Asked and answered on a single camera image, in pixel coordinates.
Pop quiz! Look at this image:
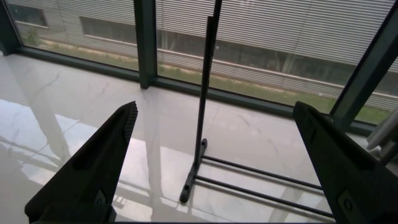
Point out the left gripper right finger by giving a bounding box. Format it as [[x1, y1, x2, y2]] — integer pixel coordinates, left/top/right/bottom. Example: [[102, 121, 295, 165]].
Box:
[[292, 101, 398, 223]]

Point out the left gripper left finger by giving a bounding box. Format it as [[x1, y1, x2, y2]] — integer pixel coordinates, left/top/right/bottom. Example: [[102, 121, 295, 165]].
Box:
[[24, 100, 139, 223]]

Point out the black clothes rack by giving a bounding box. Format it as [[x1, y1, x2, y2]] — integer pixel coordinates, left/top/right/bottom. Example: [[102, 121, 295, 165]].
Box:
[[178, 0, 336, 219]]

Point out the window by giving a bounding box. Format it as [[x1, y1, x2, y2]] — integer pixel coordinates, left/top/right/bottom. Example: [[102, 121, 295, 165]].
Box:
[[0, 0, 398, 138]]

